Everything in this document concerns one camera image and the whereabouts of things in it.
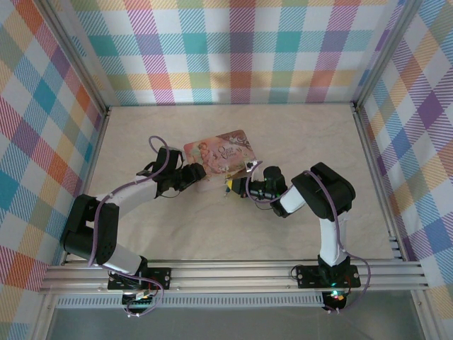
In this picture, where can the small blue padlock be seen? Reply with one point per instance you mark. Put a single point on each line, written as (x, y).
(225, 192)

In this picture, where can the pink printed box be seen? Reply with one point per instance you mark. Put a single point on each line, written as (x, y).
(219, 148)

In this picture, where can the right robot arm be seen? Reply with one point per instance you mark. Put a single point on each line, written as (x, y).
(332, 241)

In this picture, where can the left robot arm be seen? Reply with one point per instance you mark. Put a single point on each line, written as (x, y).
(134, 191)

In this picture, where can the small circuit board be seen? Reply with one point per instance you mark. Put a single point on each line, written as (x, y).
(139, 301)
(336, 299)

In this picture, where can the aluminium floor frame bar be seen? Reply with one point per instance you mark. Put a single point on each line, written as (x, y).
(95, 148)
(375, 170)

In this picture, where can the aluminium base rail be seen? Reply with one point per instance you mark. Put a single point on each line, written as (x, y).
(230, 276)

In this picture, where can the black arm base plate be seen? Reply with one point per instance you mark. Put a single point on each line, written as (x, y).
(163, 278)
(306, 276)

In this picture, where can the aluminium frame post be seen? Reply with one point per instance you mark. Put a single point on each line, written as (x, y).
(78, 60)
(385, 53)

